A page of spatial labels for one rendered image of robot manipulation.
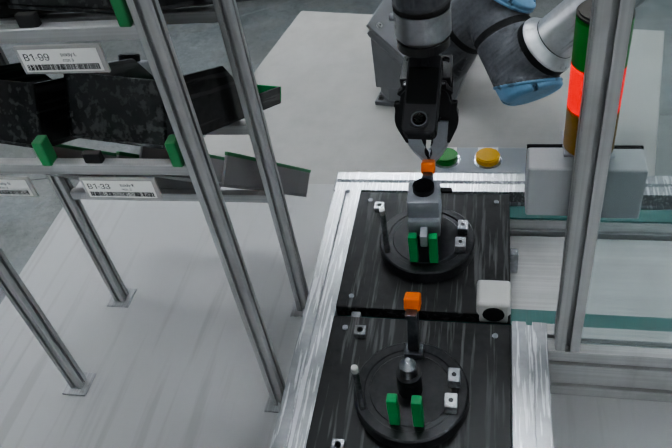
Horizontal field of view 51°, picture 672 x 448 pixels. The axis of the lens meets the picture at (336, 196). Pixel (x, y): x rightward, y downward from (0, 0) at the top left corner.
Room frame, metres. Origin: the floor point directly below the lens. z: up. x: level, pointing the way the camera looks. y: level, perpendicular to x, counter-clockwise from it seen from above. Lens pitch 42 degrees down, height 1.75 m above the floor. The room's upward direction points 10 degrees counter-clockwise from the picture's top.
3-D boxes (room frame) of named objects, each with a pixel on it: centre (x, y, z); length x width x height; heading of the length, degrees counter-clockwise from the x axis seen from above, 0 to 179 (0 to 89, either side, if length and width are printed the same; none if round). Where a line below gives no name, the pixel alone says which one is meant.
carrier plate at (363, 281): (0.72, -0.12, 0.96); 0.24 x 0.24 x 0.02; 73
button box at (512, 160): (0.90, -0.26, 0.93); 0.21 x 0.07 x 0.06; 73
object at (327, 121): (1.24, -0.24, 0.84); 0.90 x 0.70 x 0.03; 63
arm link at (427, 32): (0.83, -0.15, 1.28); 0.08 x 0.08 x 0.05
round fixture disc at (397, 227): (0.72, -0.12, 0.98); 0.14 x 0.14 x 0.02
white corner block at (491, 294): (0.60, -0.19, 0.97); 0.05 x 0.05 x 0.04; 73
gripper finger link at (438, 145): (0.83, -0.17, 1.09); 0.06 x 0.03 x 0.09; 163
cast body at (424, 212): (0.71, -0.12, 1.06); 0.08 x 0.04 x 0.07; 165
